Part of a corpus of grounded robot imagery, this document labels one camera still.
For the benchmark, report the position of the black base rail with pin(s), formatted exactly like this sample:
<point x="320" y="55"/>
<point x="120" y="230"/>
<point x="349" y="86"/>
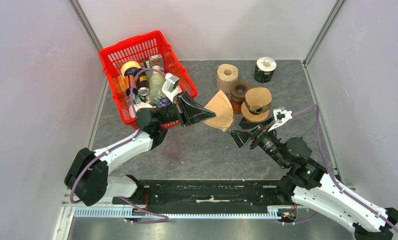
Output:
<point x="180" y="196"/>

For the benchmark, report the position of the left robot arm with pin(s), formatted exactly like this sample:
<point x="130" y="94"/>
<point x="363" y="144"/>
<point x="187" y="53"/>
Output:
<point x="87" y="177"/>

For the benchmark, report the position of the clear pink plastic cone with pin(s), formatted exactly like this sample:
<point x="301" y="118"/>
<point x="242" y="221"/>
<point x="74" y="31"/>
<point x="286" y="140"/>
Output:
<point x="174" y="153"/>

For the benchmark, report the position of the black wrapped paper roll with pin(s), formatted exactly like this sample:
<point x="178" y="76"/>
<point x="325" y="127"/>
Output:
<point x="264" y="69"/>

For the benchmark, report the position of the pink cloth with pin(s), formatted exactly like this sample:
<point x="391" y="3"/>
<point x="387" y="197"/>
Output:
<point x="132" y="112"/>

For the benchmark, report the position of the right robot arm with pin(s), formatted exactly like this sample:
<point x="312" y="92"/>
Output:
<point x="311" y="185"/>

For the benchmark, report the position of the yellow tape roll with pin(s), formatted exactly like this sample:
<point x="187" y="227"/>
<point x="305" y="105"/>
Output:
<point x="129" y="67"/>

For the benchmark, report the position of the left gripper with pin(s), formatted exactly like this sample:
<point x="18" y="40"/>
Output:
<point x="189" y="111"/>

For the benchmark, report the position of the brown paper coffee filter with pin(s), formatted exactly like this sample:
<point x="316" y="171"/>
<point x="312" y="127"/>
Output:
<point x="258" y="100"/>

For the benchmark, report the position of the black orange can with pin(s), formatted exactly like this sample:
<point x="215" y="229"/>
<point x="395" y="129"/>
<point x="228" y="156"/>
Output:
<point x="140" y="86"/>

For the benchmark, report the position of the beige paper towel roll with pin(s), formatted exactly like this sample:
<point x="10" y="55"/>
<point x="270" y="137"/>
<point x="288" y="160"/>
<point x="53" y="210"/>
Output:
<point x="226" y="75"/>

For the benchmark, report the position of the dark wooden ring holder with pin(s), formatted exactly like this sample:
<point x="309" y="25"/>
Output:
<point x="239" y="88"/>

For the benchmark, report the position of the green bottle pink cap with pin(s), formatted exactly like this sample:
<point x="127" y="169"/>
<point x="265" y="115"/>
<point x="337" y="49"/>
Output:
<point x="156" y="83"/>

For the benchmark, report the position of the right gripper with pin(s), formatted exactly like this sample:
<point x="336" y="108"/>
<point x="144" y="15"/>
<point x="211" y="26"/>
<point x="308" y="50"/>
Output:
<point x="241" y="136"/>

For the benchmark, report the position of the red plastic basket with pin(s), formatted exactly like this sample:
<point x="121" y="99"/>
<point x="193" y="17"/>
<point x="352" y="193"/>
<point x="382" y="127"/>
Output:
<point x="137" y="49"/>

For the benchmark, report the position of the amber glass carafe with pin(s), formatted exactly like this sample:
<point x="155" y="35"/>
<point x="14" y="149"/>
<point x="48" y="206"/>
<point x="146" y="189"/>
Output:
<point x="236" y="103"/>

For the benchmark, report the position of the light wooden ring holder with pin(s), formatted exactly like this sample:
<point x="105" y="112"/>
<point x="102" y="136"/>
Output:
<point x="254" y="118"/>

